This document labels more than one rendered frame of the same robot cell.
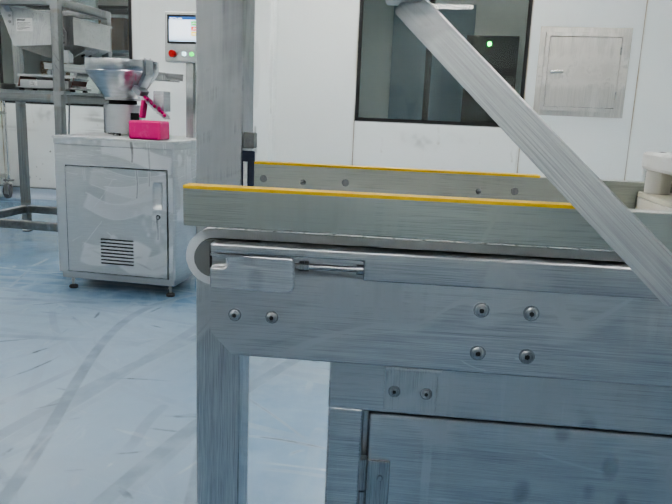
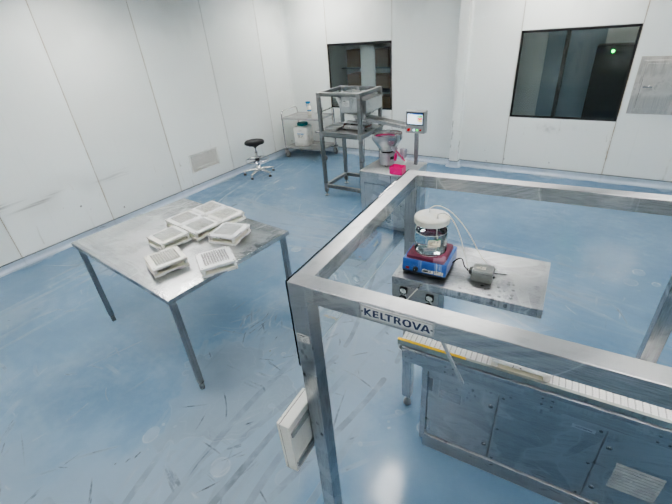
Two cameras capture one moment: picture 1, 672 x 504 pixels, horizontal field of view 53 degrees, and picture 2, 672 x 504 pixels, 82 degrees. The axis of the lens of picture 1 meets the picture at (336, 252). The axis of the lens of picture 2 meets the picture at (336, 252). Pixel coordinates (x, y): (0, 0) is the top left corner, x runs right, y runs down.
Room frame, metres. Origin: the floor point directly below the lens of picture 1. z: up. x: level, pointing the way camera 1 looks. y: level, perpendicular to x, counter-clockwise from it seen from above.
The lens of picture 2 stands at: (-0.89, -0.28, 2.27)
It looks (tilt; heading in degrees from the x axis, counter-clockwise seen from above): 30 degrees down; 26
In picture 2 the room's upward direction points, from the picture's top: 5 degrees counter-clockwise
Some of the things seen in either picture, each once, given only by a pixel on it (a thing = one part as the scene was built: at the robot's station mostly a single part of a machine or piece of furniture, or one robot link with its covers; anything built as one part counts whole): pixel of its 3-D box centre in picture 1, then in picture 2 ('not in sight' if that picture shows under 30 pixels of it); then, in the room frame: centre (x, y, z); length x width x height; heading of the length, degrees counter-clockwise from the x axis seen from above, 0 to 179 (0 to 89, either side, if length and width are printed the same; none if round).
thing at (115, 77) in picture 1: (134, 98); (392, 149); (3.55, 1.06, 0.95); 0.49 x 0.36 x 0.37; 80
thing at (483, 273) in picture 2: not in sight; (480, 272); (0.62, -0.22, 1.30); 0.12 x 0.07 x 0.06; 85
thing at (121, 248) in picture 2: not in sight; (178, 238); (1.13, 2.17, 0.84); 1.50 x 1.10 x 0.04; 76
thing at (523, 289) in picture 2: not in sight; (470, 272); (0.68, -0.18, 1.25); 0.62 x 0.38 x 0.04; 85
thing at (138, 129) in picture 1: (149, 130); (397, 169); (3.27, 0.91, 0.80); 0.16 x 0.12 x 0.09; 80
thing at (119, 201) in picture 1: (140, 210); (393, 196); (3.49, 1.03, 0.38); 0.63 x 0.57 x 0.76; 80
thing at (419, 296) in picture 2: not in sight; (417, 298); (0.57, 0.03, 1.14); 0.22 x 0.11 x 0.20; 85
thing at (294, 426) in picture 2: not in sight; (301, 429); (-0.14, 0.30, 0.97); 0.17 x 0.06 x 0.26; 175
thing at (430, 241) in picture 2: not in sight; (431, 230); (0.66, 0.01, 1.45); 0.15 x 0.15 x 0.19
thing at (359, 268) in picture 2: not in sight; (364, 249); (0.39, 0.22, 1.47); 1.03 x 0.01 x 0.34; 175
